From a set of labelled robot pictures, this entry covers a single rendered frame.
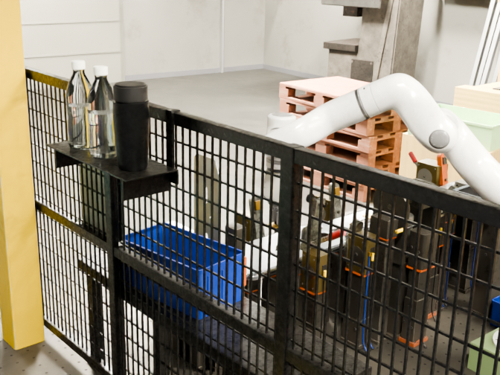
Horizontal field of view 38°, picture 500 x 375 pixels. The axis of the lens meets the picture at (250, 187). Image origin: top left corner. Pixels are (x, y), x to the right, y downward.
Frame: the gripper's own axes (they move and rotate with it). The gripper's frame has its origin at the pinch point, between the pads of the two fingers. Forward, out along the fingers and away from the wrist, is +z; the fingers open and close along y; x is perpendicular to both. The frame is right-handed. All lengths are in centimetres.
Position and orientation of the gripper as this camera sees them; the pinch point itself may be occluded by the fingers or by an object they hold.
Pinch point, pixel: (277, 216)
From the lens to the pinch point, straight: 219.6
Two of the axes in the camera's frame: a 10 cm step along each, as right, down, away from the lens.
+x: -7.6, 1.8, -6.3
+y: -6.5, -2.5, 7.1
